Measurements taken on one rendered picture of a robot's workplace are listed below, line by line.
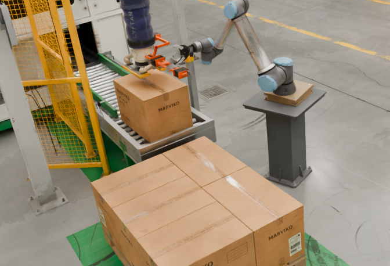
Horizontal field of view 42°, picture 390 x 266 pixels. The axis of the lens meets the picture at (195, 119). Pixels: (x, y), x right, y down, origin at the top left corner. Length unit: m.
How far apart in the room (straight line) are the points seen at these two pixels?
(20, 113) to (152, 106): 1.09
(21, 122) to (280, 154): 2.15
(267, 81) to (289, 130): 0.52
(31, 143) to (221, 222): 1.92
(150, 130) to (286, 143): 1.11
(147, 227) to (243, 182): 0.75
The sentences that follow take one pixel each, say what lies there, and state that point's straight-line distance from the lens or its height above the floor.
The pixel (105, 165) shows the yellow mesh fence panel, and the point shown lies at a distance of 4.87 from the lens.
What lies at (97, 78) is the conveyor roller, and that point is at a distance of 5.73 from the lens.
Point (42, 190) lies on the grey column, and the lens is 4.70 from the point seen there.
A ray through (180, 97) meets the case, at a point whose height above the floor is 0.86.
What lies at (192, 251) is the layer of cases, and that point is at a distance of 3.09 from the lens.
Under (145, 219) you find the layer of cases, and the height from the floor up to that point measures 0.54.
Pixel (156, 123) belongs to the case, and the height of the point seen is 0.72.
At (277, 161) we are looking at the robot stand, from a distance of 4.43.
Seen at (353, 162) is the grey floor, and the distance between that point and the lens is 4.77.
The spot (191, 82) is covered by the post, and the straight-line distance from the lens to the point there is 4.72.
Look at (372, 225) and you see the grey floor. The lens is 4.09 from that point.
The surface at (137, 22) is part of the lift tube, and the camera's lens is 4.05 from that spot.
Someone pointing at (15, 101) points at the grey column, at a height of 1.02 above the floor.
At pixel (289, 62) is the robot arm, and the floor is 1.08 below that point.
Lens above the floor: 2.60
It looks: 27 degrees down
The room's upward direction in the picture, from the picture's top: 8 degrees counter-clockwise
